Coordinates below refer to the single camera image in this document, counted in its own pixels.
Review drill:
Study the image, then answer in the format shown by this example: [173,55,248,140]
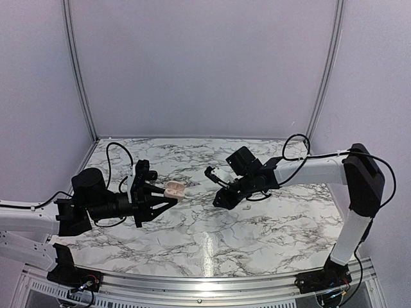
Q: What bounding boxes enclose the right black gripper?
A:
[213,173,256,210]

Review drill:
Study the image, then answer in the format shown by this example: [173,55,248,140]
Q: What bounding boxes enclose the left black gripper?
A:
[87,184,177,228]

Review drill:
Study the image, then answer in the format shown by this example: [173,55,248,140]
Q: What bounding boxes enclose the white round charging case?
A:
[164,181,186,201]

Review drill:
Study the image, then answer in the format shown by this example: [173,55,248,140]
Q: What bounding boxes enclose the black earbud charging case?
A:
[146,171,158,181]

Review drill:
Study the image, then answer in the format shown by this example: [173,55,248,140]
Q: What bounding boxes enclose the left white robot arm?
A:
[1,160,185,286]

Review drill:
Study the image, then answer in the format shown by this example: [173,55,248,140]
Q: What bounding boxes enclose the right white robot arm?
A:
[204,143,385,287]

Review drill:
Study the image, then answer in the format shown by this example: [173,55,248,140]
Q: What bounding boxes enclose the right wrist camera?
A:
[204,166,232,187]

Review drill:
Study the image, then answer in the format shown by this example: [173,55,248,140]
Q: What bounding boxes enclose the aluminium front rail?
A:
[11,259,387,307]

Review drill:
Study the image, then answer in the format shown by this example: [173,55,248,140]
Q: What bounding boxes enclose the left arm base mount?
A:
[47,243,103,292]

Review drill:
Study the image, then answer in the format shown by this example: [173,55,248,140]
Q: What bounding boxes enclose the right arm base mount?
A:
[294,257,352,294]

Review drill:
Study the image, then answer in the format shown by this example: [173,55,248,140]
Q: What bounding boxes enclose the left aluminium corner post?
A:
[61,0,99,143]

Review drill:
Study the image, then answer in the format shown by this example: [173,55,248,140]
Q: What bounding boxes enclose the aluminium corner post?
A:
[61,0,99,143]
[306,0,346,143]

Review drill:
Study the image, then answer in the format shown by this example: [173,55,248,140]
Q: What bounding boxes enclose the right aluminium corner post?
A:
[306,0,346,143]

